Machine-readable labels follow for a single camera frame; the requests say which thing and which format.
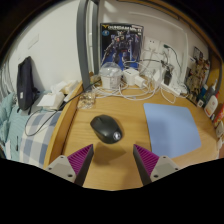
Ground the white paper box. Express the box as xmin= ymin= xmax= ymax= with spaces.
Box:
xmin=37 ymin=92 xmax=65 ymax=110

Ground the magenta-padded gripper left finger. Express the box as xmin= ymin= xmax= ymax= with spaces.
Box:
xmin=44 ymin=143 xmax=95 ymax=188

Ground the white power strip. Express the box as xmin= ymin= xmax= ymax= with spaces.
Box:
xmin=156 ymin=73 xmax=188 ymax=98

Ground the white wall socket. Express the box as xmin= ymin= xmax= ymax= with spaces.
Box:
xmin=143 ymin=36 xmax=169 ymax=54

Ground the black computer mouse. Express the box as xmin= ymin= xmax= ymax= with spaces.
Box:
xmin=89 ymin=114 xmax=124 ymax=145

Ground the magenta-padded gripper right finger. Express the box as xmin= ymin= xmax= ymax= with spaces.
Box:
xmin=132 ymin=143 xmax=181 ymax=187

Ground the checkered bed sheet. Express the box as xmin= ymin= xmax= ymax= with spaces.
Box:
xmin=18 ymin=109 xmax=63 ymax=168

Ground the teal blanket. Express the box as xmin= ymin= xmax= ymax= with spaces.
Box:
xmin=0 ymin=92 xmax=21 ymax=161

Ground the white pump lotion bottle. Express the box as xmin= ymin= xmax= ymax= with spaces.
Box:
xmin=203 ymin=91 xmax=221 ymax=118

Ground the black hanging bag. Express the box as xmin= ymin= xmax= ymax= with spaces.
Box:
xmin=16 ymin=55 xmax=38 ymax=112

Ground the clear domed plastic cup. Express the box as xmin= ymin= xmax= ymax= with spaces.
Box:
xmin=98 ymin=61 xmax=123 ymax=90

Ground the blue mouse pad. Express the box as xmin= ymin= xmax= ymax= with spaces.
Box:
xmin=143 ymin=102 xmax=203 ymax=159

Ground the clear plastic snack bag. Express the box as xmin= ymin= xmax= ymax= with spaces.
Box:
xmin=77 ymin=91 xmax=97 ymax=110

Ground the white charger block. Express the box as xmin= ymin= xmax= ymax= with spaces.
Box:
xmin=122 ymin=67 xmax=140 ymax=86

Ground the robot model kit box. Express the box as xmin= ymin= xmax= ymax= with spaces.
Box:
xmin=99 ymin=22 xmax=144 ymax=72

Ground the brown tree figure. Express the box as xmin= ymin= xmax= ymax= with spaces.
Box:
xmin=184 ymin=58 xmax=211 ymax=101

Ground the black cable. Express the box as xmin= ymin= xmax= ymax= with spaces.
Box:
xmin=24 ymin=79 xmax=101 ymax=137

